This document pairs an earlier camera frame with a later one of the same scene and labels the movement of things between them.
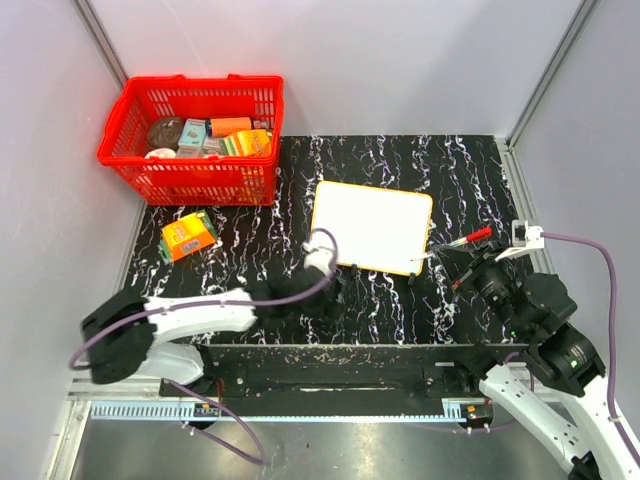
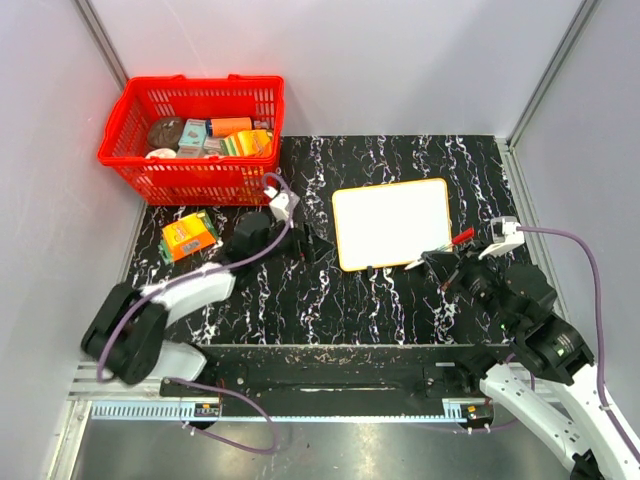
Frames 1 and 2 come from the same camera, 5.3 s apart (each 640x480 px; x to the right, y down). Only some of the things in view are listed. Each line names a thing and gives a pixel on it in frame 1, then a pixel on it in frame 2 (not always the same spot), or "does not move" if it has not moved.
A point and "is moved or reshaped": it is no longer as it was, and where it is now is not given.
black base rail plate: [343, 371] does not move
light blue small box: [193, 133] does not move
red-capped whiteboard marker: [481, 234] is moved or reshaped
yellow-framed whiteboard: [374, 228] is moved or reshaped
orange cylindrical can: [223, 127] does not move
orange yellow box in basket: [247, 143] does not move
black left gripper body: [322, 305] → [294, 247]
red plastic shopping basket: [225, 181] does not move
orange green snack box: [186, 236] does not move
